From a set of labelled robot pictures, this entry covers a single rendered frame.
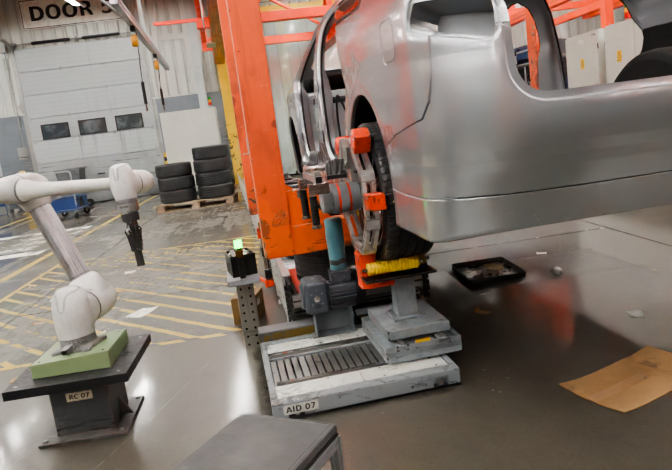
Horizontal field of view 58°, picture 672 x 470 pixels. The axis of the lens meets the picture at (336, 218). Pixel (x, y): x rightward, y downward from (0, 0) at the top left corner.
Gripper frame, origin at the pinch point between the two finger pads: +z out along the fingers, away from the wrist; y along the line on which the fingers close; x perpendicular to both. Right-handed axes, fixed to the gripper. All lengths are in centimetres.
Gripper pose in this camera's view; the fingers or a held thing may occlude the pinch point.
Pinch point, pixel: (139, 257)
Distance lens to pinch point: 278.7
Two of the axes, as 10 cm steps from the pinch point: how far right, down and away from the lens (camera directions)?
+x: 9.8, -1.6, -1.0
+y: -0.8, 1.5, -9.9
